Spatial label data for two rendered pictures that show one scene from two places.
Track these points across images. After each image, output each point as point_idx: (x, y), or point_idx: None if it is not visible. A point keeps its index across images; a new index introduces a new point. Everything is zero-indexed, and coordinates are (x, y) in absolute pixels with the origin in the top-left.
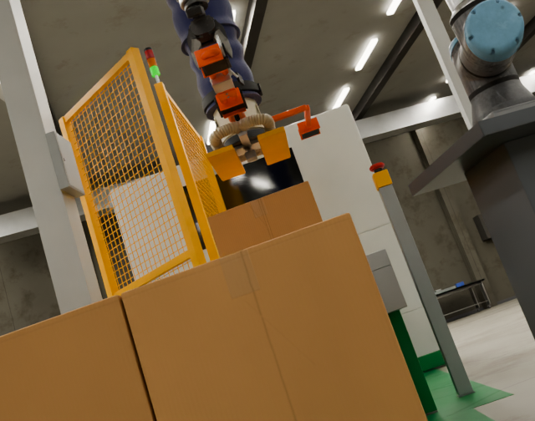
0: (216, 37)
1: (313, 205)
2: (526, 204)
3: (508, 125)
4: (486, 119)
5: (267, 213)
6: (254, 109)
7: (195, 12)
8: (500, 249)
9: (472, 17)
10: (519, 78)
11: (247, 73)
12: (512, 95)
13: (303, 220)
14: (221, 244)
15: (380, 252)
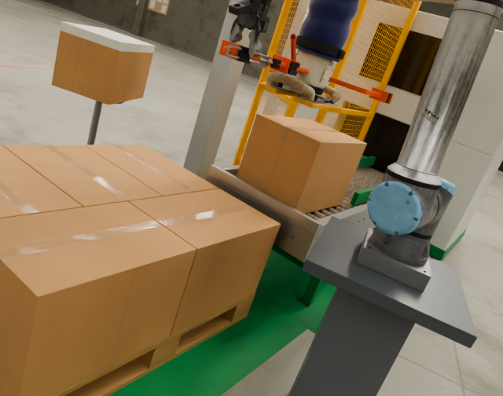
0: (228, 45)
1: (311, 159)
2: (327, 313)
3: (324, 279)
4: (312, 262)
5: (286, 141)
6: (321, 69)
7: (233, 12)
8: (328, 305)
9: (381, 188)
10: (427, 238)
11: (335, 38)
12: (396, 247)
13: (300, 163)
14: (252, 136)
15: (314, 224)
